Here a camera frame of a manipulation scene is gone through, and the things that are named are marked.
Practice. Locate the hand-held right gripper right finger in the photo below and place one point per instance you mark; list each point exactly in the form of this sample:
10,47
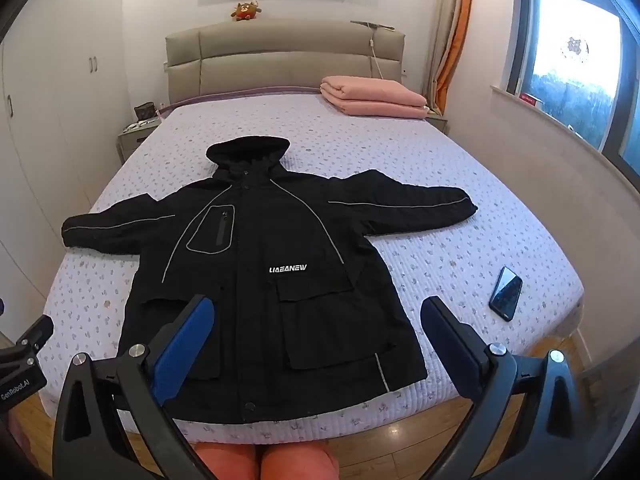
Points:
450,345

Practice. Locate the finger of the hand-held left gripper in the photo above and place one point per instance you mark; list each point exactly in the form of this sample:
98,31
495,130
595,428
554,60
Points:
39,332

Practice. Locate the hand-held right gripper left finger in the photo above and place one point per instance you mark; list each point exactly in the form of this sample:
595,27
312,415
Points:
184,347

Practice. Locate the black hooded jacket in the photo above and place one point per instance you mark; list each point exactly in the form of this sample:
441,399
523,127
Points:
280,240

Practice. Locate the black smartphone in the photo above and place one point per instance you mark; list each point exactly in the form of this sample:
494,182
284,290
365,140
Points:
506,292

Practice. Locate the person's legs in orange pants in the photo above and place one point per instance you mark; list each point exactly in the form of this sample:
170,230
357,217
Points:
290,462

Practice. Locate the bed with floral quilted cover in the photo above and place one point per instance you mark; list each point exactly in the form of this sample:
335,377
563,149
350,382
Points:
400,170

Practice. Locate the grey nightstand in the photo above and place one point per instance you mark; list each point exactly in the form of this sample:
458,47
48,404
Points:
437,120
132,142

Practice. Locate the brown patterned bag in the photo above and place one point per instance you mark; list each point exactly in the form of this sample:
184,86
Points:
146,111

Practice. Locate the white wardrobe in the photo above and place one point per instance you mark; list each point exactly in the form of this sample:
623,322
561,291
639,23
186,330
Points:
60,85

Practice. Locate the red box on windowsill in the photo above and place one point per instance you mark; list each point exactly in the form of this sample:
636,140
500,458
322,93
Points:
530,99

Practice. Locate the folded pink blanket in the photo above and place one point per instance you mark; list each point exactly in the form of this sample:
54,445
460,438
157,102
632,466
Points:
372,95

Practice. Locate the beige padded headboard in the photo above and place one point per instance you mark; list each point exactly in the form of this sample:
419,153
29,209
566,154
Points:
280,55

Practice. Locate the dark framed window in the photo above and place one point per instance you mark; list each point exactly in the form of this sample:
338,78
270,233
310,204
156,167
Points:
575,60

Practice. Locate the beige and orange curtain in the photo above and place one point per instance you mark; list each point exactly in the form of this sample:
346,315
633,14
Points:
450,30

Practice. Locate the white window sticker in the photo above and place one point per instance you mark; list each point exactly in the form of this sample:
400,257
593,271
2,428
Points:
574,49

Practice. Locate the orange plush toy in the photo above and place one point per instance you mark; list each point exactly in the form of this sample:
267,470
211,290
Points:
244,11

